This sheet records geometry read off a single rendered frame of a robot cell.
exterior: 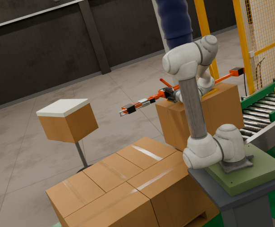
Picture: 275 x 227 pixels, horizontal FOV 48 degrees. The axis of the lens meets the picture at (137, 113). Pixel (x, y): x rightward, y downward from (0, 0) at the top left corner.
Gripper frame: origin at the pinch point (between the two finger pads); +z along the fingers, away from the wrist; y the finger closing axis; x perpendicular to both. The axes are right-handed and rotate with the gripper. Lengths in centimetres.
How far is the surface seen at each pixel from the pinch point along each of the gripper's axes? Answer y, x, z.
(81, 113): 31, -31, 144
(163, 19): -55, 17, -1
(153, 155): 66, -8, 35
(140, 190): 66, -48, -4
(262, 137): 64, 63, -34
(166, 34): -43.4, 16.6, 0.3
